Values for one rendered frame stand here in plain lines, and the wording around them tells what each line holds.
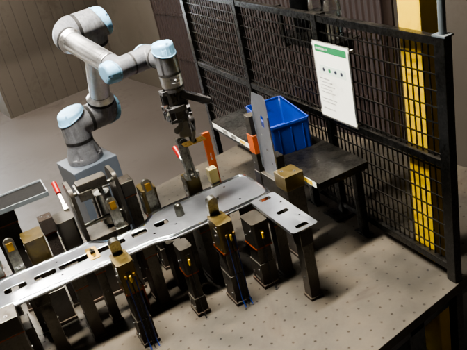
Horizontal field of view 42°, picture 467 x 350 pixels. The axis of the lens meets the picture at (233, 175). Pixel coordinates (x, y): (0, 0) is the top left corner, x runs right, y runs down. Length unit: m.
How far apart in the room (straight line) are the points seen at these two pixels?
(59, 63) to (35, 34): 0.43
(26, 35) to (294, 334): 5.94
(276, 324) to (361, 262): 0.42
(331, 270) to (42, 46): 5.77
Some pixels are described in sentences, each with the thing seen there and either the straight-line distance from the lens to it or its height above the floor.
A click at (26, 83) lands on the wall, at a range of 7.53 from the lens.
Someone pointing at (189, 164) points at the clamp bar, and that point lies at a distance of 2.34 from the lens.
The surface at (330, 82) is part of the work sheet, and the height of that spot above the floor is 1.30.
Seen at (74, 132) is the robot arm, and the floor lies 1.25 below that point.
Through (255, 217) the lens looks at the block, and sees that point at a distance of 2.14.
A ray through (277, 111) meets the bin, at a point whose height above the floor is 1.09.
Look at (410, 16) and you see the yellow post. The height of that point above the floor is 1.58.
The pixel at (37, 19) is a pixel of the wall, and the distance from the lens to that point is 7.51.
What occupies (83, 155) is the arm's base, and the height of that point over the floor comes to 1.15.
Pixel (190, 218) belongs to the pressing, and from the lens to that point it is 2.19.
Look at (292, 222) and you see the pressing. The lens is 2.03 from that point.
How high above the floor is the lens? 2.09
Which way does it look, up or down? 27 degrees down
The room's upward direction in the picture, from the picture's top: 13 degrees counter-clockwise
